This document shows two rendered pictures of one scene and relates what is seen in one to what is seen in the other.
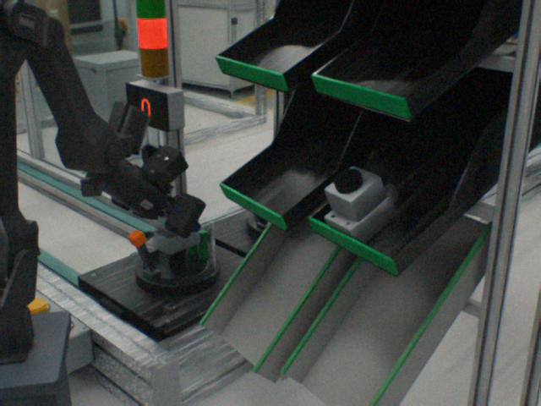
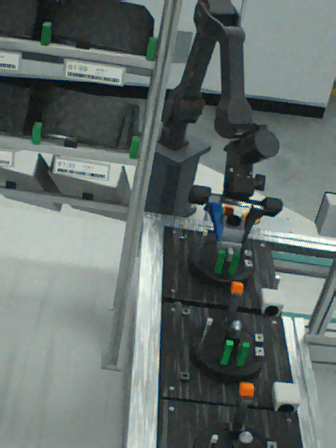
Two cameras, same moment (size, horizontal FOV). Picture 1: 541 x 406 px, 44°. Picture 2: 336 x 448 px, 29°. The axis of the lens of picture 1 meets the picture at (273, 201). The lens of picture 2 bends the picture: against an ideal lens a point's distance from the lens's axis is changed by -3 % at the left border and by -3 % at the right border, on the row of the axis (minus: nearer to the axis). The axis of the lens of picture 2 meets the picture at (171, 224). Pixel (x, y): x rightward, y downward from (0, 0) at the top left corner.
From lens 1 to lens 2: 1.79 m
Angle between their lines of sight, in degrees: 106
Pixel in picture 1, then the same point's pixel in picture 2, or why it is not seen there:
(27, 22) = (199, 13)
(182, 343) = (154, 233)
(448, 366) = (15, 356)
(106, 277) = (253, 246)
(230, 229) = (261, 330)
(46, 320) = (179, 156)
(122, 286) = not seen: hidden behind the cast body
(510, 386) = not seen: outside the picture
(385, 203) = not seen: hidden behind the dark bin
